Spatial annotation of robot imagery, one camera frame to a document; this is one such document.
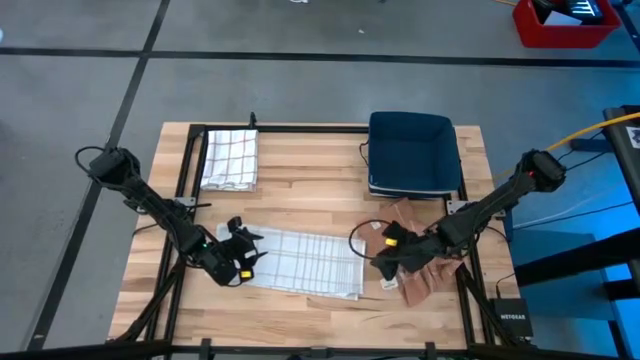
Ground black device white stripes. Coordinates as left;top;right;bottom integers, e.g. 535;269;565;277
530;0;606;24

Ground red plastic crate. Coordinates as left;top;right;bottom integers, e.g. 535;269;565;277
512;0;624;50

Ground plain pink towel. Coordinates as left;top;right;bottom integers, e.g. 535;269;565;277
357;197;464;307

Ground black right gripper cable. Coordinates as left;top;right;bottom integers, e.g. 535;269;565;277
348;218;387;259

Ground black metal table frame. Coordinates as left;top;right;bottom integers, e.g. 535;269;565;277
107;112;531;360

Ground yellow cable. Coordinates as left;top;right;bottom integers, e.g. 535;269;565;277
492;112;640;181

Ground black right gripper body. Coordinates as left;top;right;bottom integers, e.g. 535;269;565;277
392;232;446;274

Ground white towel thin beige stripes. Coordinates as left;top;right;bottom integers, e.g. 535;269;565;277
214;223;366;301

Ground navy blue fabric bin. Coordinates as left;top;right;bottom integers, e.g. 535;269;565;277
368;110;464;197

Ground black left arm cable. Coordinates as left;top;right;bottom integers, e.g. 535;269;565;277
74;145;110;177

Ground black metal stand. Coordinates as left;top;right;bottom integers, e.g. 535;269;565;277
514;104;640;301

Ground white paper sheet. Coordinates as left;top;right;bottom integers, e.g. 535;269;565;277
543;10;584;26

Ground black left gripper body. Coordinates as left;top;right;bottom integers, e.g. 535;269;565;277
202;238;256;287

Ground black Netgear network switch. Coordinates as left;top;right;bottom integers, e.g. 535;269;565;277
489;298;534;339

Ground white towel red grid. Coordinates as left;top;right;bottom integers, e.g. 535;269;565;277
200;128;260;193

